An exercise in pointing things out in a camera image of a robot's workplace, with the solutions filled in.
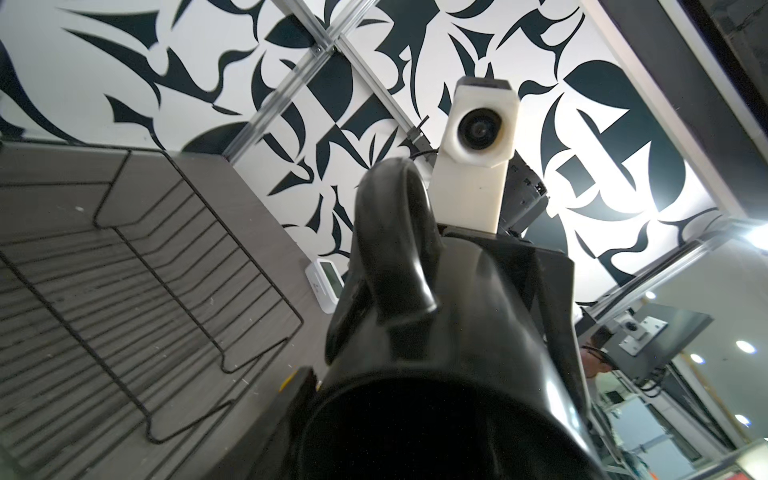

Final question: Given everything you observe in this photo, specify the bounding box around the white digital thermometer display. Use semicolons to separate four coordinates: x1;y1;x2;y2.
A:
305;259;344;315

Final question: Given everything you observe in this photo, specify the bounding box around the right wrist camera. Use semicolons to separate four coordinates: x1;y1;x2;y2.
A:
428;76;519;234

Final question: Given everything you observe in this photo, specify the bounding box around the black mug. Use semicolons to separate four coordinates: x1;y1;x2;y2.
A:
292;158;605;479

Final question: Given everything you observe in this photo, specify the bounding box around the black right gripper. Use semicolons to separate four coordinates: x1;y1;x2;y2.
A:
497;158;549;237

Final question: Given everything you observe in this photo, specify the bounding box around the black wire dish rack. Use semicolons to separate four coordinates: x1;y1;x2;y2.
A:
1;142;304;479

